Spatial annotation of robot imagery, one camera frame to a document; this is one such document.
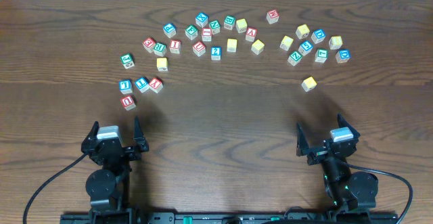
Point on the red I block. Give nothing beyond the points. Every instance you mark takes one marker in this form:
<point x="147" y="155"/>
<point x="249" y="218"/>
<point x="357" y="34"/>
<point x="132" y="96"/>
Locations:
<point x="175" y="46"/>

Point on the green R block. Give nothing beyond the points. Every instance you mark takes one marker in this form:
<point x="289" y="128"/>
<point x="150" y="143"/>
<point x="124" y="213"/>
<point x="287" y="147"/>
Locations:
<point x="160" y="49"/>

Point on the yellow block right of centre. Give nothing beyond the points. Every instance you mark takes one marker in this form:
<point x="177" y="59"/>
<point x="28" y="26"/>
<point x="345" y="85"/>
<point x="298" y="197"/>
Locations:
<point x="257" y="47"/>

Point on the red M block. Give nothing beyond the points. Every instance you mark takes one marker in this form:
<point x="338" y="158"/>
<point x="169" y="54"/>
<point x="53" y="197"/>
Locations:
<point x="272" y="16"/>

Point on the green Z block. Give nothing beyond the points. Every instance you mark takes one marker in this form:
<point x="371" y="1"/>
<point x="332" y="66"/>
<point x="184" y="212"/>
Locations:
<point x="294" y="58"/>

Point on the yellow K block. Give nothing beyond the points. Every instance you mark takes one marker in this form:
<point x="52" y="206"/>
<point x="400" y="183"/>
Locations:
<point x="309" y="84"/>

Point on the green J block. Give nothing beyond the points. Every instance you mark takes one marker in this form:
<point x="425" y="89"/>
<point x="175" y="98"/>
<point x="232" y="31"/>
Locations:
<point x="127" y="61"/>

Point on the yellow block top right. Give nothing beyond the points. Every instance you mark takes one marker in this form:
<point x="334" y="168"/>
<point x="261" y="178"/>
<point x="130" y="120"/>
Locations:
<point x="302" y="31"/>

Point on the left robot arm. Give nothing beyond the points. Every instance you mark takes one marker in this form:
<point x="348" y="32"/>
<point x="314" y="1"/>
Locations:
<point x="108" y="187"/>

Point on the yellow block left of cluster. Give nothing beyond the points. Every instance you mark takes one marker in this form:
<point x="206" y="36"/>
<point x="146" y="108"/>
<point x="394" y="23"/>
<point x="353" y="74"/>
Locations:
<point x="286" y="43"/>

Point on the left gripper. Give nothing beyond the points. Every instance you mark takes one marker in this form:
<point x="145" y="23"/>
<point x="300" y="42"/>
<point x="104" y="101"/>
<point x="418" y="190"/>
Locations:
<point x="113" y="149"/>

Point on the yellow G block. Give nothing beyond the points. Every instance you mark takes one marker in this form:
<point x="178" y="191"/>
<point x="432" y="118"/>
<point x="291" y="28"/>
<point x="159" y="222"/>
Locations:
<point x="162" y="64"/>

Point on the blue L block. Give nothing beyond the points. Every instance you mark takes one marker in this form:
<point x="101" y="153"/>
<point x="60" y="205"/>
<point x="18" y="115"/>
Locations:
<point x="125" y="87"/>

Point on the red H block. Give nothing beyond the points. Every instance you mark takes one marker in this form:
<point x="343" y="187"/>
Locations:
<point x="206" y="34"/>

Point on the blue D block right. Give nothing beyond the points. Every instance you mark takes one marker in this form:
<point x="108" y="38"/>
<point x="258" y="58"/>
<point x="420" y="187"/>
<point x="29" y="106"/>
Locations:
<point x="343" y="56"/>

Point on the green F block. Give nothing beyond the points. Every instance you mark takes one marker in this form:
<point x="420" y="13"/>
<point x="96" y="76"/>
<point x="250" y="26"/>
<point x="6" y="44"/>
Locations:
<point x="191" y="32"/>

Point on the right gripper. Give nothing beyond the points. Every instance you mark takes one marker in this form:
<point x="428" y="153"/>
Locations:
<point x="328" y="151"/>

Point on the blue P block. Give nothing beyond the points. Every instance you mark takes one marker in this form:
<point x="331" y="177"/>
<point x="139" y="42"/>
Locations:
<point x="169" y="30"/>

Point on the red U block lower left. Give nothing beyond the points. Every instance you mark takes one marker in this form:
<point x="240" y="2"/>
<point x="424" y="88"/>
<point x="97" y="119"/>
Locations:
<point x="128" y="102"/>

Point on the yellow 8 block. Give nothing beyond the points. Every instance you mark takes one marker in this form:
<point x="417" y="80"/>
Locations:
<point x="335" y="42"/>

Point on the blue d block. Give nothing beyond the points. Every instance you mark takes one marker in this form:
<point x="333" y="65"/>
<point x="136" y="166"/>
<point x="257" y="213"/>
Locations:
<point x="318" y="36"/>
<point x="343" y="56"/>

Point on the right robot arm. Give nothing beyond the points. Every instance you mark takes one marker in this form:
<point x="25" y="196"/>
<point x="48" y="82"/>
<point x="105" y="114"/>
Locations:
<point x="353" y="193"/>

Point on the green L block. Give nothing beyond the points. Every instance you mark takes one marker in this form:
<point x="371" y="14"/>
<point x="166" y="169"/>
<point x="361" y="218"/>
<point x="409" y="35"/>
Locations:
<point x="321" y="55"/>

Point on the blue D block upper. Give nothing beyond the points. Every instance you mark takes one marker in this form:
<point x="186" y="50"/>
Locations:
<point x="318" y="36"/>

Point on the red Y block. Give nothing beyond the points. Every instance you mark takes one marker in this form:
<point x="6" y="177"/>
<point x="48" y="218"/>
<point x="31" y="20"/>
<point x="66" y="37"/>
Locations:
<point x="155" y="85"/>

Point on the yellow block top centre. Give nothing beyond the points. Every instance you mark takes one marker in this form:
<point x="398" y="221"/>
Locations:
<point x="241" y="25"/>

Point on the blue 5 block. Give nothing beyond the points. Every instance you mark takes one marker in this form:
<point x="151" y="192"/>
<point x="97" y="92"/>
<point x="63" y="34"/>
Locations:
<point x="305" y="48"/>

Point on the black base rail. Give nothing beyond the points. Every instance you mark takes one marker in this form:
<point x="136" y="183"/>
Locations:
<point x="294" y="216"/>

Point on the red u block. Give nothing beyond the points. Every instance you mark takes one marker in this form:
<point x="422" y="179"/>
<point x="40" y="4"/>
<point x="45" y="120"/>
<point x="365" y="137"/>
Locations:
<point x="199" y="48"/>
<point x="128" y="102"/>

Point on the red U block centre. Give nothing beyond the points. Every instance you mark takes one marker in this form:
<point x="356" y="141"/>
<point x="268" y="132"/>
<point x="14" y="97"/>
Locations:
<point x="199" y="48"/>

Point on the blue 2 block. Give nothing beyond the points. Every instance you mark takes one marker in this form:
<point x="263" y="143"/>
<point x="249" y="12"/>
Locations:
<point x="215" y="53"/>

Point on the blue T block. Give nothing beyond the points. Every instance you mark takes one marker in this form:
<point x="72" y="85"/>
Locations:
<point x="142" y="84"/>

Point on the red A block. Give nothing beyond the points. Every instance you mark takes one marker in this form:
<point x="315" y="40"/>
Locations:
<point x="251" y="34"/>

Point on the blue X block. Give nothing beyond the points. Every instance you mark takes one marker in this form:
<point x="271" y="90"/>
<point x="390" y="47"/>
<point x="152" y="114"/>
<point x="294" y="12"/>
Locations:
<point x="201" y="20"/>

